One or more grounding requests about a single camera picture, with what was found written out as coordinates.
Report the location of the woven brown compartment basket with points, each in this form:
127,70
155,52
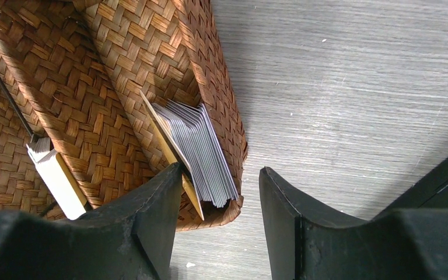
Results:
79,73

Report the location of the gold credit card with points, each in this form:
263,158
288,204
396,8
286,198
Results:
173,153

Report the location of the grey card stack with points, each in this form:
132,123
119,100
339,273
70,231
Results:
193,136

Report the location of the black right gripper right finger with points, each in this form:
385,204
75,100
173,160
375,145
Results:
307,239

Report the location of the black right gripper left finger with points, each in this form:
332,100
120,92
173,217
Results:
131,237

